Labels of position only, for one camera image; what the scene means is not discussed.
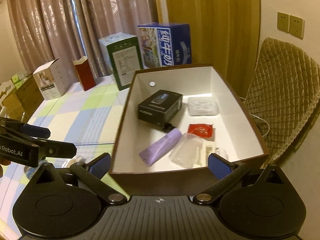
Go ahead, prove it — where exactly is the green and white carton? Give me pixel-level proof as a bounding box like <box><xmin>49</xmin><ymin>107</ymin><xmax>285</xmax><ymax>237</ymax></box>
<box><xmin>98</xmin><ymin>32</ymin><xmax>144</xmax><ymax>91</ymax></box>

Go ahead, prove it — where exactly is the black cable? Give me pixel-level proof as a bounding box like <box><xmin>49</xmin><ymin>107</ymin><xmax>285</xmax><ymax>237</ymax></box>
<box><xmin>161</xmin><ymin>122</ymin><xmax>177</xmax><ymax>133</ymax></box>

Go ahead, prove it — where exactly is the large brown cardboard box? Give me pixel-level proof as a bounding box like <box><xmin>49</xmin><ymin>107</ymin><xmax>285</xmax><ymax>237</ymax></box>
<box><xmin>109</xmin><ymin>64</ymin><xmax>270</xmax><ymax>197</ymax></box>

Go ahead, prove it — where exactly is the small green white box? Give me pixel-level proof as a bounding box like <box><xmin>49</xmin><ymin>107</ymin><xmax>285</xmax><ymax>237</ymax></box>
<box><xmin>11</xmin><ymin>72</ymin><xmax>28</xmax><ymax>86</ymax></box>

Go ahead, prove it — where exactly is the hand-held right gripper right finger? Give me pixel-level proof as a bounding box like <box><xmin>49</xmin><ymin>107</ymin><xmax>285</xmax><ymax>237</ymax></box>
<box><xmin>192</xmin><ymin>152</ymin><xmax>287</xmax><ymax>203</ymax></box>

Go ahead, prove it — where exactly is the clear bag of cotton swabs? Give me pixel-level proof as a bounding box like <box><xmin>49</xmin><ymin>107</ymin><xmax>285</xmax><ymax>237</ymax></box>
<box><xmin>169</xmin><ymin>132</ymin><xmax>208</xmax><ymax>169</ymax></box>

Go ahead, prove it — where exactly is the white cable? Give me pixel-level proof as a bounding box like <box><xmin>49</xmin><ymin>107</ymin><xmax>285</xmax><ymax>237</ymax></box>
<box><xmin>240</xmin><ymin>96</ymin><xmax>271</xmax><ymax>137</ymax></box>

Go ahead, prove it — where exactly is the white open carton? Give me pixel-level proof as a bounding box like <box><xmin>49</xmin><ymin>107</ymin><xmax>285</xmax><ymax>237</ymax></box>
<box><xmin>32</xmin><ymin>58</ymin><xmax>70</xmax><ymax>102</ymax></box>

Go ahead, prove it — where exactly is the purple tube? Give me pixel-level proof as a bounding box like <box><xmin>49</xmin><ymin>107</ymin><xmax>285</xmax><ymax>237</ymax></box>
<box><xmin>139</xmin><ymin>127</ymin><xmax>182</xmax><ymax>167</ymax></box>

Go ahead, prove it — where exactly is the checked tablecloth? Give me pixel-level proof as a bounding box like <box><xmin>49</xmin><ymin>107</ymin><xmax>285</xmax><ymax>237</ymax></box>
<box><xmin>0</xmin><ymin>76</ymin><xmax>135</xmax><ymax>205</ymax></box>

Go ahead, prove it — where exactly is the wooden wardrobe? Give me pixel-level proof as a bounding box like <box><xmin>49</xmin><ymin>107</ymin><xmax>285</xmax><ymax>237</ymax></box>
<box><xmin>164</xmin><ymin>0</ymin><xmax>261</xmax><ymax>80</ymax></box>

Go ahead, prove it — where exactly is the person's left hand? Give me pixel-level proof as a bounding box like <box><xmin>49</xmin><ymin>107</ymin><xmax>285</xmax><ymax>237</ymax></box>
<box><xmin>0</xmin><ymin>158</ymin><xmax>12</xmax><ymax>178</ymax></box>

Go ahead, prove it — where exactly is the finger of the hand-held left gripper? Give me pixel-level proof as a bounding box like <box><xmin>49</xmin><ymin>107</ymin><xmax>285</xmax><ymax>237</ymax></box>
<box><xmin>0</xmin><ymin>116</ymin><xmax>51</xmax><ymax>140</ymax></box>
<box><xmin>32</xmin><ymin>139</ymin><xmax>77</xmax><ymax>165</ymax></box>

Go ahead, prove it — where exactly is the quilted beige chair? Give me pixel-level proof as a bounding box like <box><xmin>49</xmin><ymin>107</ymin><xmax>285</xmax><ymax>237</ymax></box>
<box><xmin>244</xmin><ymin>37</ymin><xmax>320</xmax><ymax>171</ymax></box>

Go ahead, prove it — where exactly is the blue milk carton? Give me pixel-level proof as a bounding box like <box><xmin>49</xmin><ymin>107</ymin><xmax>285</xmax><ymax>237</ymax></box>
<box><xmin>137</xmin><ymin>23</ymin><xmax>193</xmax><ymax>69</ymax></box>

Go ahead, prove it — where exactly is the red paper box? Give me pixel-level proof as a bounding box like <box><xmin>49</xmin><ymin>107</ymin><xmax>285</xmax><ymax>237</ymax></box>
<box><xmin>72</xmin><ymin>56</ymin><xmax>97</xmax><ymax>92</ymax></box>

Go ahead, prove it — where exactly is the patterned beige curtain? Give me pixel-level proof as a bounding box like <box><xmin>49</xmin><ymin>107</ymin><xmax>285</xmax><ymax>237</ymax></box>
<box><xmin>71</xmin><ymin>0</ymin><xmax>164</xmax><ymax>78</ymax></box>
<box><xmin>6</xmin><ymin>0</ymin><xmax>74</xmax><ymax>77</ymax></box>

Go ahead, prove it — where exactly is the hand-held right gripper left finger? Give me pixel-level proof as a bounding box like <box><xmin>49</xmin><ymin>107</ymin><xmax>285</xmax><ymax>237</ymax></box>
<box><xmin>31</xmin><ymin>152</ymin><xmax>128</xmax><ymax>205</ymax></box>

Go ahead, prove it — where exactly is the black shaver box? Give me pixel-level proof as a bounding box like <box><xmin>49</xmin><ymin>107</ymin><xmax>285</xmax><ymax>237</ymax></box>
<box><xmin>137</xmin><ymin>89</ymin><xmax>183</xmax><ymax>128</ymax></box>

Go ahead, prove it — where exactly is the clear plastic swab box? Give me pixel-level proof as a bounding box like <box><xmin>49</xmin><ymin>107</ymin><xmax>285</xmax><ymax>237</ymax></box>
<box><xmin>187</xmin><ymin>97</ymin><xmax>218</xmax><ymax>116</ymax></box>

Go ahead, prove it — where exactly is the beige wall socket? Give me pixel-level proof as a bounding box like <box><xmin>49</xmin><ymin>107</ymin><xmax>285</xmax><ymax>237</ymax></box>
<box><xmin>277</xmin><ymin>12</ymin><xmax>290</xmax><ymax>33</ymax></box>
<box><xmin>289</xmin><ymin>15</ymin><xmax>305</xmax><ymax>39</ymax></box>

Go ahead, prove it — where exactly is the plain brown cardboard box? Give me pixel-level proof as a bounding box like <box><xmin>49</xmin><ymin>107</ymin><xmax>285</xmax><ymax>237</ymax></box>
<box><xmin>15</xmin><ymin>75</ymin><xmax>45</xmax><ymax>113</ymax></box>

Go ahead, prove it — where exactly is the red foil packet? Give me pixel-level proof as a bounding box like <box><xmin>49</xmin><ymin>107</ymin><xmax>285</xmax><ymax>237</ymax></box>
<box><xmin>187</xmin><ymin>123</ymin><xmax>215</xmax><ymax>139</ymax></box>

